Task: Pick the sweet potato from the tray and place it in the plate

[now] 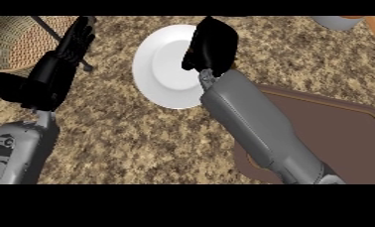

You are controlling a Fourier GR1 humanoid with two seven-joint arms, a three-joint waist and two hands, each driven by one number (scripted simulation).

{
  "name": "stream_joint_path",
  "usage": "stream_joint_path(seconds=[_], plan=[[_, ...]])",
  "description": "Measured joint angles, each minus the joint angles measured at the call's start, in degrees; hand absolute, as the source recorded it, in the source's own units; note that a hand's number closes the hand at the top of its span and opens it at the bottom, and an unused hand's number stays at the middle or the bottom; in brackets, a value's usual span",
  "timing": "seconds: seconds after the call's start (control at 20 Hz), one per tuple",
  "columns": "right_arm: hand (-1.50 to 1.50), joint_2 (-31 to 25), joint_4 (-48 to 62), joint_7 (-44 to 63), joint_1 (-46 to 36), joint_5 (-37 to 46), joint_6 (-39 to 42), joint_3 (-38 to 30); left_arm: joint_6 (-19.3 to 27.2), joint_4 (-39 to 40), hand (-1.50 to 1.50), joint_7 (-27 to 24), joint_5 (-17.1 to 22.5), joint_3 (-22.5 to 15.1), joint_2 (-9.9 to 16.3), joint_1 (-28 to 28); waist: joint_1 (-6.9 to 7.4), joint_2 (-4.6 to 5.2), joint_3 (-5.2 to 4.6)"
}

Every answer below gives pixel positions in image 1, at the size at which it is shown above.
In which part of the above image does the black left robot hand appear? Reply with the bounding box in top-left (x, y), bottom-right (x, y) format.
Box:
top-left (0, 16), bottom-right (97, 112)

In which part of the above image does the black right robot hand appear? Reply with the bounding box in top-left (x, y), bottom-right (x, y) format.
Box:
top-left (180, 16), bottom-right (240, 78)

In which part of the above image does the white round plate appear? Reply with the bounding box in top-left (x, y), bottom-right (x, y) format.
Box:
top-left (131, 24), bottom-right (208, 110)

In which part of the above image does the brown rectangular tray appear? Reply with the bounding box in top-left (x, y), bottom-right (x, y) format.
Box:
top-left (233, 83), bottom-right (375, 185)

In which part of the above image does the grey cylindrical container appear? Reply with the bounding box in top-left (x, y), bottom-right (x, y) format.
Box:
top-left (310, 16), bottom-right (366, 32)

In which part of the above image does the wire mesh basket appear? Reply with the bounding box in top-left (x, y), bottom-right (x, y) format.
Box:
top-left (0, 16), bottom-right (94, 72)

